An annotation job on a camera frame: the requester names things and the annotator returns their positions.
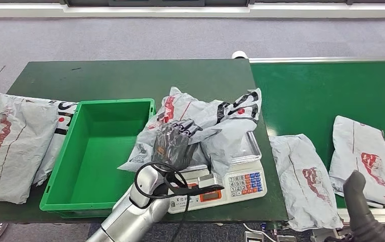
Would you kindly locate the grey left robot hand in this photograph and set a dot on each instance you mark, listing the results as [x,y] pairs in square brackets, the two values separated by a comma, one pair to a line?
[174,147]

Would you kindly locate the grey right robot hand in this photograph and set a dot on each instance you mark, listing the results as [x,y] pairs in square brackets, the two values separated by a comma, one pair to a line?
[357,200]

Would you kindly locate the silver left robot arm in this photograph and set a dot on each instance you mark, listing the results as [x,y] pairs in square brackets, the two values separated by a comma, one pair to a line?
[135,213]

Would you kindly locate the white socket box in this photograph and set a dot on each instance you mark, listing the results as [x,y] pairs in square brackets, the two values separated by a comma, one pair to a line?
[285,239]
[254,237]

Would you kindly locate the white conveyor roller end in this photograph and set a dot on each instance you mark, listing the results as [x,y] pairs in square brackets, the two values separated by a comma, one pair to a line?
[239,55]

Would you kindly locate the green conveyor belt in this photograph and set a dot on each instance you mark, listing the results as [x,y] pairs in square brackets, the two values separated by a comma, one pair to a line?
[312,87]

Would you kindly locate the large grey parcel red print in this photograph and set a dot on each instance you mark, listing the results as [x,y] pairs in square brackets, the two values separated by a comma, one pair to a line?
[18,150]

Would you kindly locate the green plastic crate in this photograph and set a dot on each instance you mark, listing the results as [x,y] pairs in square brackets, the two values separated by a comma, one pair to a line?
[105,150]

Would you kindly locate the white scale with steel tray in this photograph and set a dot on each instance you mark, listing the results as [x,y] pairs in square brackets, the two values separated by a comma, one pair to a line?
[245,187]

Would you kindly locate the white window sill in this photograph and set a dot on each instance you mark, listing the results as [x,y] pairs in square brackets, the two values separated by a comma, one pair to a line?
[179,12]

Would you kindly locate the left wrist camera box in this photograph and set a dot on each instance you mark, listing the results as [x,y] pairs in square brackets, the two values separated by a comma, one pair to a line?
[209,180]

